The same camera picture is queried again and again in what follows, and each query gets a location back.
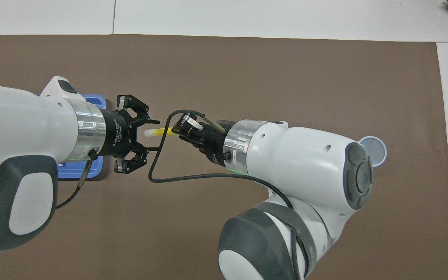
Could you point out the yellow pen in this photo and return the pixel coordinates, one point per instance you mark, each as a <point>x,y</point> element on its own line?
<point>161,131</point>

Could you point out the translucent plastic cup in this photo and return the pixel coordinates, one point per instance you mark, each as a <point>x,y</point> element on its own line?
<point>377,149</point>

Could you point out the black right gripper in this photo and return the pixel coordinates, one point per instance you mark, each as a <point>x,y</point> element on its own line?
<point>212,142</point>

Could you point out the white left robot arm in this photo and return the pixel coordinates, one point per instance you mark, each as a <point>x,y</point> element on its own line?
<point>14,116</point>

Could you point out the brown table mat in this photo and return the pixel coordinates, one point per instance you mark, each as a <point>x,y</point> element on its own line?
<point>247,70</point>

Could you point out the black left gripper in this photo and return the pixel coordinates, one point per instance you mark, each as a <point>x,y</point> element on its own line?
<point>119,134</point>

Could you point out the blue plastic tray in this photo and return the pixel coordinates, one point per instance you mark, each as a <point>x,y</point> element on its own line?
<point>72,171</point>

